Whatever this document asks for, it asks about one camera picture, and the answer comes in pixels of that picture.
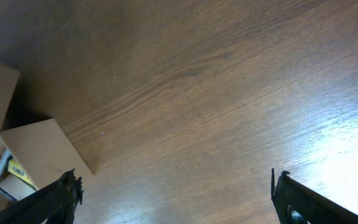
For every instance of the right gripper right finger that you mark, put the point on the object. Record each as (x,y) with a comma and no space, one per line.
(295,203)

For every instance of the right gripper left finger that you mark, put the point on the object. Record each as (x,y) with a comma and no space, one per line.
(55,204)

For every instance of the cardboard box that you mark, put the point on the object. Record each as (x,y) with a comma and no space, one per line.
(42,148)

